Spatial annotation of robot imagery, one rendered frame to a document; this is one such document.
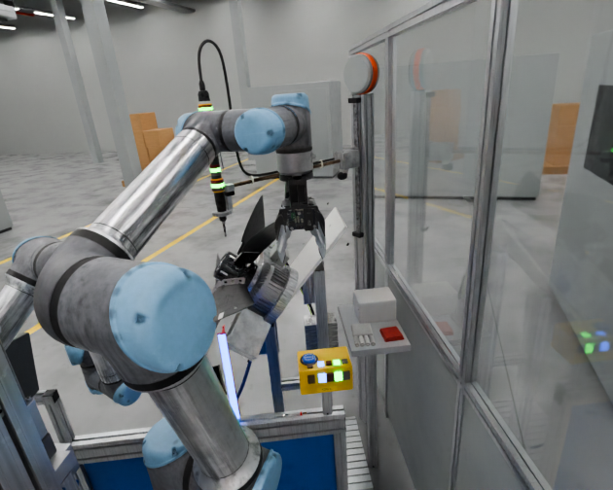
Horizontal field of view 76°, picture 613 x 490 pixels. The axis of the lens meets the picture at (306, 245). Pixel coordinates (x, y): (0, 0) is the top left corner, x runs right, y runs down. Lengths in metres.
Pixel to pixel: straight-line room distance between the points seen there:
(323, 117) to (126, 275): 8.08
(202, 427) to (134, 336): 0.22
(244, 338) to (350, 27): 12.56
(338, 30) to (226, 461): 13.33
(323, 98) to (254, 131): 7.77
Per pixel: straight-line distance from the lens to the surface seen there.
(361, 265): 1.96
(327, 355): 1.26
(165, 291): 0.44
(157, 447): 0.83
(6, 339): 1.22
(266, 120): 0.68
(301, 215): 0.83
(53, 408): 1.48
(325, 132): 8.48
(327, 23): 13.78
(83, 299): 0.49
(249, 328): 1.53
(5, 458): 0.72
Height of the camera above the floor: 1.84
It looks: 22 degrees down
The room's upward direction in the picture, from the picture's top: 4 degrees counter-clockwise
